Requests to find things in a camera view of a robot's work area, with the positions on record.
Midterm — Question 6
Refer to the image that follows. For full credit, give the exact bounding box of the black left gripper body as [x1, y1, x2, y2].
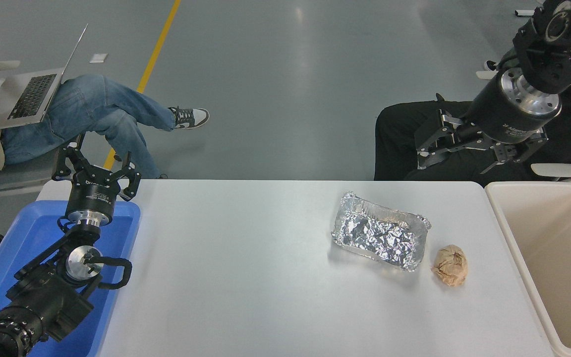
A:
[65, 166, 120, 215]

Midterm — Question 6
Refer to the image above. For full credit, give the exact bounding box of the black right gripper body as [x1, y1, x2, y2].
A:
[462, 81, 557, 145]

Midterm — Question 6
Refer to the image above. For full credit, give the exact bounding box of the foil tray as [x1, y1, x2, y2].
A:
[331, 191, 432, 273]

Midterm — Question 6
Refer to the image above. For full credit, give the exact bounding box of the person beside bin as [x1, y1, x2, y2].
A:
[374, 69, 571, 182]

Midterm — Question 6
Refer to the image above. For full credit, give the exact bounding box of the white chair grey seat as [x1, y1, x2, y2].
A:
[0, 60, 70, 244]

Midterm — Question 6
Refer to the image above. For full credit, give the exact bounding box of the person with laptop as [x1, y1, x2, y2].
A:
[0, 35, 210, 179]

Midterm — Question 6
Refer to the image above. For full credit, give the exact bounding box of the blue plastic tray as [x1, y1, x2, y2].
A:
[0, 200, 141, 357]

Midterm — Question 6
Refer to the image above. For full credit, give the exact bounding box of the silver laptop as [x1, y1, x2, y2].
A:
[0, 24, 89, 133]

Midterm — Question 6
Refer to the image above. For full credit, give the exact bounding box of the large pale bin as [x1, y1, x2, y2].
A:
[484, 181, 571, 357]

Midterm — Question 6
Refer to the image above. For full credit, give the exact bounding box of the crumpled tan paper ball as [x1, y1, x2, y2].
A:
[431, 244, 468, 288]

